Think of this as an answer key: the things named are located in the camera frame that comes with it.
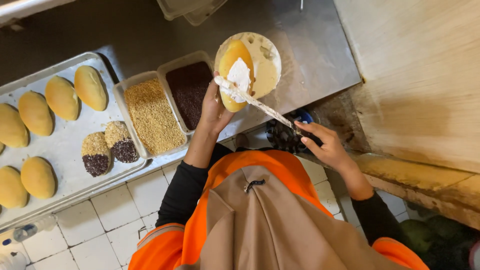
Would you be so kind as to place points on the person's right hand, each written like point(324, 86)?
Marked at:
point(330, 148)

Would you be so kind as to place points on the person's left hand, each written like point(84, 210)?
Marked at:
point(212, 112)

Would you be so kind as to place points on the cream-smeared spreading knife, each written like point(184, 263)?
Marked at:
point(262, 106)

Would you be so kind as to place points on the cream-filled golden bun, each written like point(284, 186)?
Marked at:
point(234, 52)

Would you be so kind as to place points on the tub of chocolate sprinkles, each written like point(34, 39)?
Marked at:
point(189, 90)

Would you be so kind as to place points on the blue and black patterned object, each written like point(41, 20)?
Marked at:
point(285, 138)

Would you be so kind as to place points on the tub of crushed peanuts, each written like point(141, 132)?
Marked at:
point(153, 116)

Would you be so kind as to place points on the round white cream tub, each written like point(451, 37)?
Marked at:
point(268, 71)

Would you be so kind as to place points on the black scarf pin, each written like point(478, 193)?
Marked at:
point(255, 184)

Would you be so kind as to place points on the peanut and chocolate topped bun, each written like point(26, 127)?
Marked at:
point(96, 153)
point(120, 141)

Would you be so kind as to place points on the tan headscarf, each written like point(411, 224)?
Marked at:
point(281, 232)

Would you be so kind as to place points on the clear plastic container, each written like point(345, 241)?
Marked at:
point(210, 11)
point(174, 7)

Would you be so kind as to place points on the wooden workbench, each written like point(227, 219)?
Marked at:
point(412, 75)

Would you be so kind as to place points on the green bag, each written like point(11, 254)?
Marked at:
point(420, 234)

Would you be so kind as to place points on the metal baking tray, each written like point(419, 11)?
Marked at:
point(71, 138)

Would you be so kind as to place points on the group of plain buns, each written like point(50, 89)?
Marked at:
point(62, 98)

